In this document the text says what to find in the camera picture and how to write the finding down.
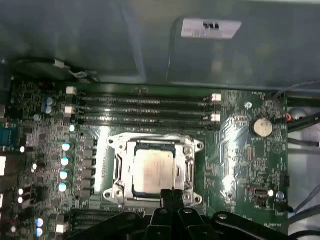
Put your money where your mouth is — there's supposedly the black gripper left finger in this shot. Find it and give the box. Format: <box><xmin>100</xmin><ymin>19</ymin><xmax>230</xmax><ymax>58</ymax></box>
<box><xmin>67</xmin><ymin>189</ymin><xmax>176</xmax><ymax>240</ymax></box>

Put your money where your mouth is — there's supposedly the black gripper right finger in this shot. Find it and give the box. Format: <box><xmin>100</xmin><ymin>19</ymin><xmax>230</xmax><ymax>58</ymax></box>
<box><xmin>172</xmin><ymin>189</ymin><xmax>289</xmax><ymax>240</ymax></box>

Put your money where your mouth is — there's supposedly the metal wire locking lever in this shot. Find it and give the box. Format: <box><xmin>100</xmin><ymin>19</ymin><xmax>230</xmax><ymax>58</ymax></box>
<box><xmin>112</xmin><ymin>152</ymin><xmax>125</xmax><ymax>187</ymax></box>
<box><xmin>185</xmin><ymin>159</ymin><xmax>196</xmax><ymax>187</ymax></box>

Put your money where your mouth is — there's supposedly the silver square CPU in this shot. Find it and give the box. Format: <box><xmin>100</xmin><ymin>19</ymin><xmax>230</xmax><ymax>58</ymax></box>
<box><xmin>132</xmin><ymin>146</ymin><xmax>176</xmax><ymax>198</ymax></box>

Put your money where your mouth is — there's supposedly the metal socket cover frame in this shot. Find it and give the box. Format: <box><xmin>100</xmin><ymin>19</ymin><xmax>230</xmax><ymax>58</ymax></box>
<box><xmin>123</xmin><ymin>139</ymin><xmax>188</xmax><ymax>201</ymax></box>

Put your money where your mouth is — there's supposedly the RAM slot with white clips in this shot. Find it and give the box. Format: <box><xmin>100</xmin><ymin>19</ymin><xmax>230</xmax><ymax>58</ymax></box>
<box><xmin>65</xmin><ymin>86</ymin><xmax>223</xmax><ymax>103</ymax></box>
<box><xmin>63</xmin><ymin>106</ymin><xmax>223</xmax><ymax>123</ymax></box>
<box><xmin>72</xmin><ymin>209</ymin><xmax>146</xmax><ymax>218</ymax></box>
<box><xmin>56</xmin><ymin>223</ymin><xmax>97</xmax><ymax>235</ymax></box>

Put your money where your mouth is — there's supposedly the RAM slot with black clips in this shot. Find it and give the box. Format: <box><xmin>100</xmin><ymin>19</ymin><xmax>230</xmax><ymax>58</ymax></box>
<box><xmin>65</xmin><ymin>117</ymin><xmax>216</xmax><ymax>131</ymax></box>
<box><xmin>65</xmin><ymin>98</ymin><xmax>216</xmax><ymax>111</ymax></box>
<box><xmin>72</xmin><ymin>217</ymin><xmax>123</xmax><ymax>225</ymax></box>

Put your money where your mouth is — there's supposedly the silver internal USB port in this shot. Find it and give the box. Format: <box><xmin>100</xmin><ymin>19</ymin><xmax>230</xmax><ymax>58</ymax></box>
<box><xmin>252</xmin><ymin>186</ymin><xmax>268</xmax><ymax>200</ymax></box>

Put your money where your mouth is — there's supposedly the green motherboard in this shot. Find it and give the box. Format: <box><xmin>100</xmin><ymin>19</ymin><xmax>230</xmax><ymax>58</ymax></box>
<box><xmin>8</xmin><ymin>82</ymin><xmax>290</xmax><ymax>240</ymax></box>

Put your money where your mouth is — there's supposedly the round coin battery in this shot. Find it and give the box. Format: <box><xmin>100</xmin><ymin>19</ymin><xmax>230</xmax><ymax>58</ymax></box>
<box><xmin>249</xmin><ymin>117</ymin><xmax>274</xmax><ymax>138</ymax></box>

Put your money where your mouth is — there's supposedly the grey metal drive cage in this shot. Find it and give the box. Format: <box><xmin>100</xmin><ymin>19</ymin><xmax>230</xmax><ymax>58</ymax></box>
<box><xmin>287</xmin><ymin>98</ymin><xmax>320</xmax><ymax>240</ymax></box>

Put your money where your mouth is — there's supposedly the black open PC case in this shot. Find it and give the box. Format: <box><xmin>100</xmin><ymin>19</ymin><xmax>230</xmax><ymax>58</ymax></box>
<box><xmin>0</xmin><ymin>0</ymin><xmax>320</xmax><ymax>87</ymax></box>

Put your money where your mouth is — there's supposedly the white label sticker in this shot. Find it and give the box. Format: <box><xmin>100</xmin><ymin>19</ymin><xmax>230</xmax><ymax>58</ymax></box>
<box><xmin>180</xmin><ymin>17</ymin><xmax>243</xmax><ymax>40</ymax></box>

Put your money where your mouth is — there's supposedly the black cable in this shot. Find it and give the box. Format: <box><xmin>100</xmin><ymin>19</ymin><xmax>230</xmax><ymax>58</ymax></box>
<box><xmin>287</xmin><ymin>138</ymin><xmax>320</xmax><ymax>149</ymax></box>

